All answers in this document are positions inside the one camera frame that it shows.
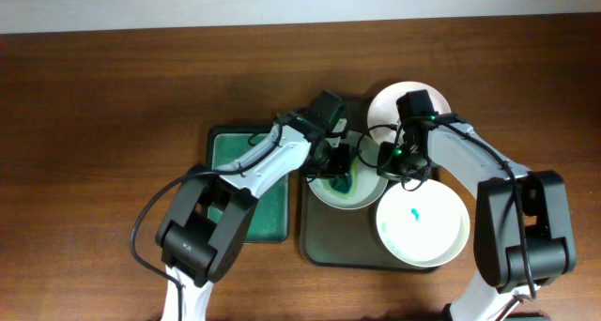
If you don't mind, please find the green yellow scrub sponge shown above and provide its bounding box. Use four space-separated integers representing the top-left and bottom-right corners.
327 158 358 198

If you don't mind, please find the cream white plate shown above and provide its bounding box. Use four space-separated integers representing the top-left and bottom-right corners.
376 180 470 268

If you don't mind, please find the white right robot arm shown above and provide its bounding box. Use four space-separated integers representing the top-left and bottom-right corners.
384 114 577 320

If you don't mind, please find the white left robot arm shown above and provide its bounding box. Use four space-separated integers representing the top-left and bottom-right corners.
155 109 348 320

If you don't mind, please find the dark grey serving tray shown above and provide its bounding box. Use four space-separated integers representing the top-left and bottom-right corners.
300 95 442 273

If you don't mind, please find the green rectangular tray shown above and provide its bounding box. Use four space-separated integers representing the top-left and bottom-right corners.
206 125 290 243

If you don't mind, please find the pink white plate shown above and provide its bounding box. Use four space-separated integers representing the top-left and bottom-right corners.
367 82 452 145

